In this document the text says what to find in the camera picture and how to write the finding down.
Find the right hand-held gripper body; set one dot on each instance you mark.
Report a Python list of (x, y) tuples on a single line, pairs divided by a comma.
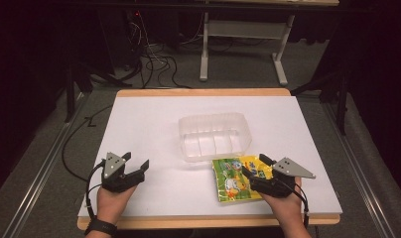
[(284, 178)]

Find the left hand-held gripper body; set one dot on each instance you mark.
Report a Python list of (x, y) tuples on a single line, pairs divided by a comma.
[(117, 174)]

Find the yellow green snack packet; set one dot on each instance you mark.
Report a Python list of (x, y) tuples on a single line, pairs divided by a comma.
[(236, 180)]

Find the clear plastic container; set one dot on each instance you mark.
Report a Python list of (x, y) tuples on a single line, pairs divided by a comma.
[(215, 136)]

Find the person's right hand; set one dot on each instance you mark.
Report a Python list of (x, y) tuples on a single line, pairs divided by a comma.
[(284, 205)]

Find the person's left hand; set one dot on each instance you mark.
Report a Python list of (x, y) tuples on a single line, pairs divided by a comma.
[(113, 200)]

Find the white sheet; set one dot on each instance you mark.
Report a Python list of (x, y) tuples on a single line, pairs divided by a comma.
[(175, 188)]

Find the black wristwatch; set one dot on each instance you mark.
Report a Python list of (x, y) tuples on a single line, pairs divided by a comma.
[(101, 227)]

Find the black metal stand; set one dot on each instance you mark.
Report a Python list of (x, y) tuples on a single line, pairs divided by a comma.
[(337, 89), (76, 82)]

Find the wooden table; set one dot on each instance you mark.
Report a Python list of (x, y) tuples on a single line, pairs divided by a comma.
[(205, 92)]

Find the silver floor rail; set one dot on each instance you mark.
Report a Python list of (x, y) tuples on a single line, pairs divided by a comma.
[(357, 165), (43, 165)]

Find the white metal desk frame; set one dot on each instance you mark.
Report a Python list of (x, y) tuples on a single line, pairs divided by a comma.
[(205, 49)]

